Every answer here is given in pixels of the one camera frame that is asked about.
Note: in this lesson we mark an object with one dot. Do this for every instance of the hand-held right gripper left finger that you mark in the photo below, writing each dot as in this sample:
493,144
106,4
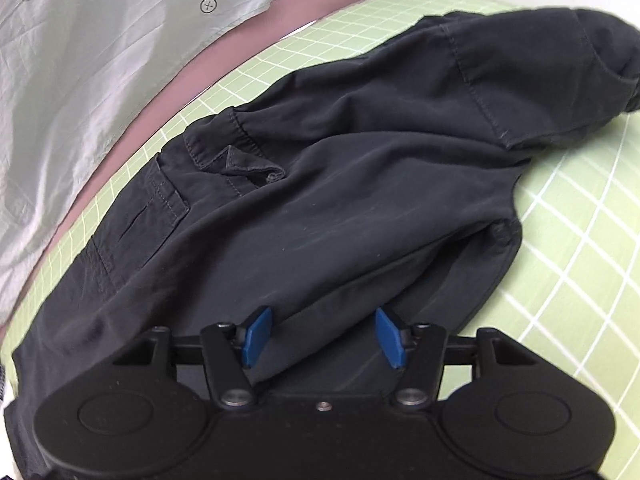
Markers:
257,336

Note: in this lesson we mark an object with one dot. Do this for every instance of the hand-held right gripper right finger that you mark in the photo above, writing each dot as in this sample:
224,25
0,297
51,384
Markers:
391,337

